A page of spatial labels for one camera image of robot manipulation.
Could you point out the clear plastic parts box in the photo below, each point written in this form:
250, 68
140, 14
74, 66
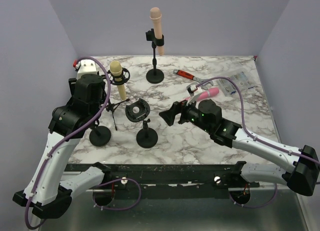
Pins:
240, 77

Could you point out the tall black round-base stand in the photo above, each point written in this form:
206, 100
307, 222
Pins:
154, 75

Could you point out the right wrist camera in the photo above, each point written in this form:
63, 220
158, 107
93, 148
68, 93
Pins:
194, 90

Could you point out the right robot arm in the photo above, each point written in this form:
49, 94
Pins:
296, 168

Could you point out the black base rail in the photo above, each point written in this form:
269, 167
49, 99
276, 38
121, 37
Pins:
174, 181

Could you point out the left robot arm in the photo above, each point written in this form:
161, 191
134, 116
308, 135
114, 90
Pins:
47, 195

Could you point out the black shock-mount round-base stand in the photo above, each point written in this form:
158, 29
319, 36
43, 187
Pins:
139, 111

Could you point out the red handled adjustable wrench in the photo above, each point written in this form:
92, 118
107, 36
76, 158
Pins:
189, 76

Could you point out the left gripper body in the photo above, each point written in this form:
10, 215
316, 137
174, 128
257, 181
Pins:
73, 82

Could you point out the peach microphone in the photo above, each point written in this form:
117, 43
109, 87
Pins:
156, 18

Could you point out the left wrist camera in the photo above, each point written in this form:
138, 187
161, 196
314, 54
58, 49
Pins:
85, 66

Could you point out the pink microphone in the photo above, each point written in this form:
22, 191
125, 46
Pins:
211, 92

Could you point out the black clip round-base stand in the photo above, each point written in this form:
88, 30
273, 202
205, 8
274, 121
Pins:
99, 135

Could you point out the beige microphone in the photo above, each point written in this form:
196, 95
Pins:
117, 71

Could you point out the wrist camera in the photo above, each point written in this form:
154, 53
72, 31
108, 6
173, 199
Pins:
194, 90
85, 66

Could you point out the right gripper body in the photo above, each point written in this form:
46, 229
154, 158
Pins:
191, 113

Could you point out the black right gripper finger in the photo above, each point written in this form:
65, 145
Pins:
169, 115
177, 107

